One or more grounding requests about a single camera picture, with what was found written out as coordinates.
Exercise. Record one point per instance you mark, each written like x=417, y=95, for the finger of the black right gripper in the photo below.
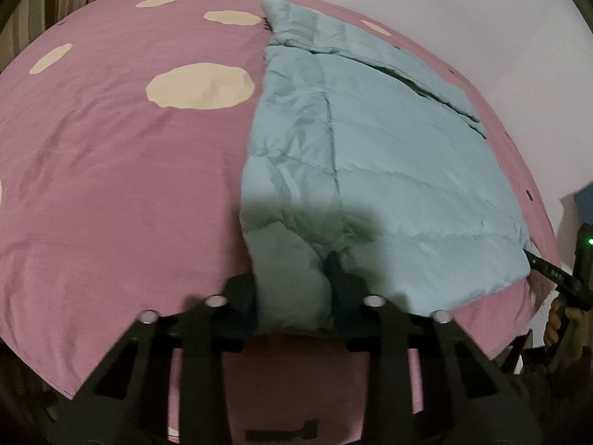
x=552, y=272

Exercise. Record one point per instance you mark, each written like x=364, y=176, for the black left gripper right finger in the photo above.
x=428, y=382

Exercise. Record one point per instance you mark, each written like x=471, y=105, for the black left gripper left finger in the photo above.
x=125, y=400

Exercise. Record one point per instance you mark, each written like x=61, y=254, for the light blue puffer jacket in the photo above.
x=359, y=148

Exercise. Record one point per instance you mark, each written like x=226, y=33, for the right hand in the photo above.
x=581, y=335

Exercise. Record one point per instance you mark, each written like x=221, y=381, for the pink polka dot bedsheet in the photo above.
x=123, y=138

